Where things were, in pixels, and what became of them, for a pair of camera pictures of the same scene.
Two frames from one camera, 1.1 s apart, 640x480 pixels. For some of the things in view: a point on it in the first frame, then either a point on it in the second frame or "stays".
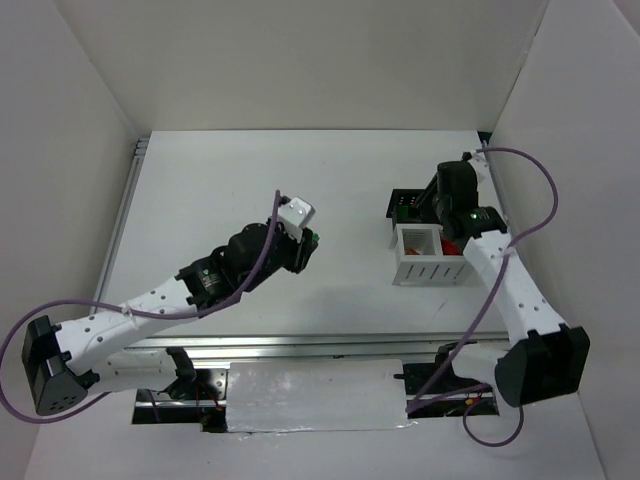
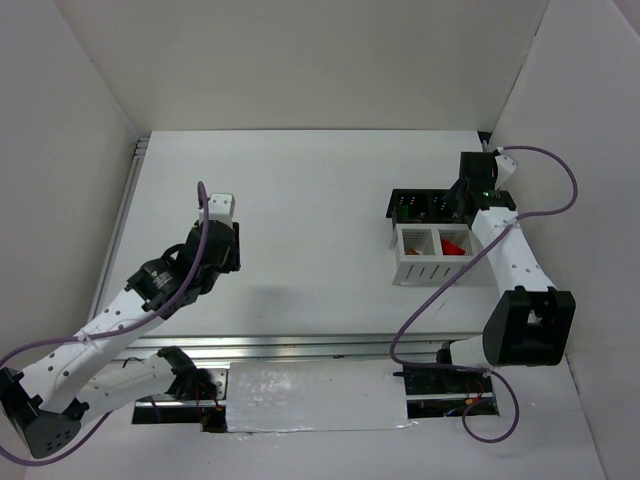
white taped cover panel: [271, 396] stays
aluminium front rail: [319, 349] stays
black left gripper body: [304, 251] to [235, 246]
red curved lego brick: [450, 247] stays
